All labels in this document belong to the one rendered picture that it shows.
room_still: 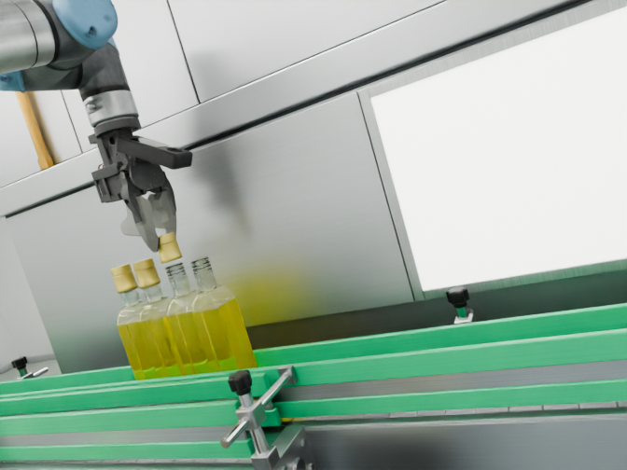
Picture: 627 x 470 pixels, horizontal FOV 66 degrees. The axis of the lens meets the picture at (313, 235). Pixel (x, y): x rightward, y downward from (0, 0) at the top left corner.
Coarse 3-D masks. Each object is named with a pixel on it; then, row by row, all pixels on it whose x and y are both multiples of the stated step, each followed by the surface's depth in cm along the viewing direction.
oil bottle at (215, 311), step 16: (224, 288) 77; (192, 304) 76; (208, 304) 74; (224, 304) 75; (208, 320) 75; (224, 320) 74; (240, 320) 78; (208, 336) 75; (224, 336) 74; (240, 336) 77; (208, 352) 76; (224, 352) 75; (240, 352) 76; (224, 368) 76; (240, 368) 75
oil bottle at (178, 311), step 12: (180, 300) 77; (168, 312) 78; (180, 312) 77; (180, 324) 78; (192, 324) 77; (180, 336) 78; (192, 336) 77; (180, 348) 79; (192, 348) 78; (192, 360) 78; (204, 360) 78; (192, 372) 79; (204, 372) 78
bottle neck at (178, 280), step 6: (174, 264) 80; (180, 264) 79; (168, 270) 78; (174, 270) 78; (180, 270) 78; (168, 276) 78; (174, 276) 78; (180, 276) 78; (186, 276) 79; (174, 282) 78; (180, 282) 78; (186, 282) 79; (174, 288) 78; (180, 288) 78; (186, 288) 79; (174, 294) 79; (180, 294) 78
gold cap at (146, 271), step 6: (150, 258) 81; (132, 264) 80; (138, 264) 80; (144, 264) 80; (150, 264) 80; (138, 270) 80; (144, 270) 80; (150, 270) 80; (156, 270) 81; (138, 276) 80; (144, 276) 80; (150, 276) 80; (156, 276) 81; (138, 282) 81; (144, 282) 80; (150, 282) 80; (156, 282) 81
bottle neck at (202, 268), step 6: (198, 258) 77; (204, 258) 75; (192, 264) 75; (198, 264) 75; (204, 264) 75; (210, 264) 77; (192, 270) 76; (198, 270) 75; (204, 270) 75; (210, 270) 76; (198, 276) 75; (204, 276) 75; (210, 276) 76; (198, 282) 76; (204, 282) 75; (210, 282) 76; (204, 288) 75
